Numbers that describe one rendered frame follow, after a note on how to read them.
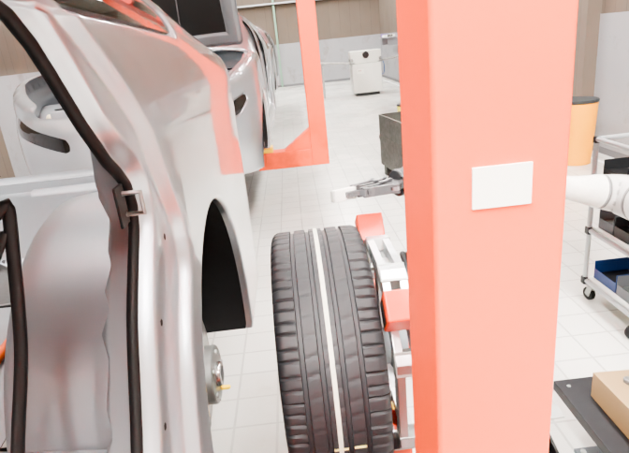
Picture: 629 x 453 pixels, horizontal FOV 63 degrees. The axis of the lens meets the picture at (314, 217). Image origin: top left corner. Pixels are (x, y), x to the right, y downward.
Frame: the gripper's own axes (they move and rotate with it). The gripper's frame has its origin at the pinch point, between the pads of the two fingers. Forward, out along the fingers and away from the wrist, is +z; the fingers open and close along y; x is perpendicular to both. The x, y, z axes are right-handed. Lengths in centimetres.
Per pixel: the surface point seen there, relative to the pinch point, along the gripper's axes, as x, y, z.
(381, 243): -15.8, 0.1, -10.5
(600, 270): -95, 67, -209
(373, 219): -11.0, 8.1, -13.6
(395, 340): -29.0, -25.4, 4.8
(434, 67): 28, -67, 26
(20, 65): 101, 745, 77
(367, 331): -24.5, -25.5, 11.9
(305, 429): -42, -24, 28
